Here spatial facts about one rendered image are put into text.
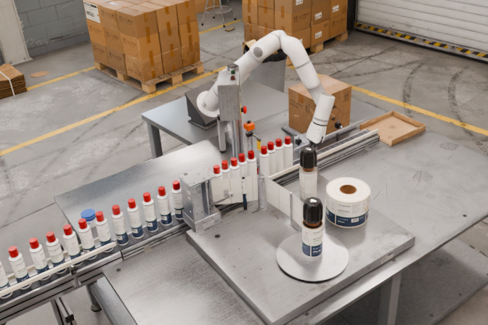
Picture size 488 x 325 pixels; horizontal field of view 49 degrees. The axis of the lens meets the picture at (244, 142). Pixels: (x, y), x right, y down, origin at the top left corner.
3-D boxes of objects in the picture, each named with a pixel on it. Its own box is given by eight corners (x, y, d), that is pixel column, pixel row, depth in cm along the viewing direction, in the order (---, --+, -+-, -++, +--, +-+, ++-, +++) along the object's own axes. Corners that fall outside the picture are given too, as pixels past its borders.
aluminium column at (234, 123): (239, 183, 288) (231, 67, 254) (234, 179, 291) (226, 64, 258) (245, 180, 290) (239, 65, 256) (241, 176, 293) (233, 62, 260)
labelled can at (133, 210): (135, 241, 243) (128, 204, 233) (131, 235, 247) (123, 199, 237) (145, 236, 246) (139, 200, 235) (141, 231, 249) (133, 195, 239)
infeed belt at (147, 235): (121, 257, 240) (120, 250, 238) (114, 247, 246) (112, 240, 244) (377, 140, 317) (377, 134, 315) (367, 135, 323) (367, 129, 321)
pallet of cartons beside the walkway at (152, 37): (205, 72, 641) (198, -2, 596) (148, 95, 593) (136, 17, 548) (148, 51, 719) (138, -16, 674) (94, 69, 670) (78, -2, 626)
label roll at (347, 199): (376, 212, 252) (378, 186, 245) (354, 233, 239) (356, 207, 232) (340, 196, 264) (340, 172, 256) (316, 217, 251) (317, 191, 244)
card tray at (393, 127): (391, 146, 312) (391, 140, 310) (359, 130, 331) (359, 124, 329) (425, 130, 326) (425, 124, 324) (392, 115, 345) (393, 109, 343)
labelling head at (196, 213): (196, 233, 245) (190, 188, 232) (182, 219, 254) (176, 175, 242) (221, 221, 251) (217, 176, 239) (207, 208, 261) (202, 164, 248)
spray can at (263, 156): (266, 183, 277) (264, 150, 267) (258, 180, 280) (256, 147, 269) (271, 179, 280) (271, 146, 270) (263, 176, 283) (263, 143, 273)
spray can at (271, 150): (271, 179, 280) (269, 146, 270) (264, 175, 284) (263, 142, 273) (278, 175, 283) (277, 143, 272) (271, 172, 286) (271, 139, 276)
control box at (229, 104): (220, 121, 253) (216, 85, 244) (221, 106, 268) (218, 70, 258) (241, 120, 253) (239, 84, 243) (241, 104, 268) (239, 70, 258)
